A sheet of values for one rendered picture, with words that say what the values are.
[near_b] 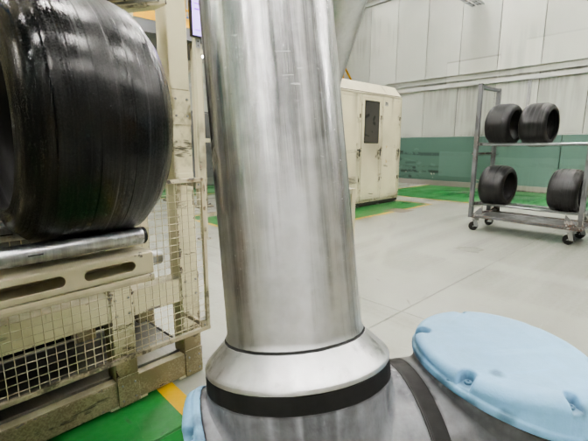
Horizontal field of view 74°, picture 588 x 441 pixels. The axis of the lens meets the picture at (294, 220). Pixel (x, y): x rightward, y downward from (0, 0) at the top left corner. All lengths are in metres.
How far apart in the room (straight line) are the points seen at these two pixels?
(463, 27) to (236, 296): 12.45
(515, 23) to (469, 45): 1.16
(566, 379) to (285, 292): 0.22
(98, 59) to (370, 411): 0.81
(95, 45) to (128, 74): 0.08
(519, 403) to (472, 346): 0.06
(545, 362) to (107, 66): 0.86
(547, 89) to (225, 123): 11.37
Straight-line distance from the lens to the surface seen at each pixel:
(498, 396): 0.33
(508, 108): 5.81
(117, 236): 1.07
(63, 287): 1.02
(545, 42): 11.81
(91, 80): 0.90
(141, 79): 0.95
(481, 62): 12.23
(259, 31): 0.30
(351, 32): 0.65
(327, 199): 0.28
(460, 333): 0.39
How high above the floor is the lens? 1.13
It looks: 11 degrees down
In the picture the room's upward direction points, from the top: straight up
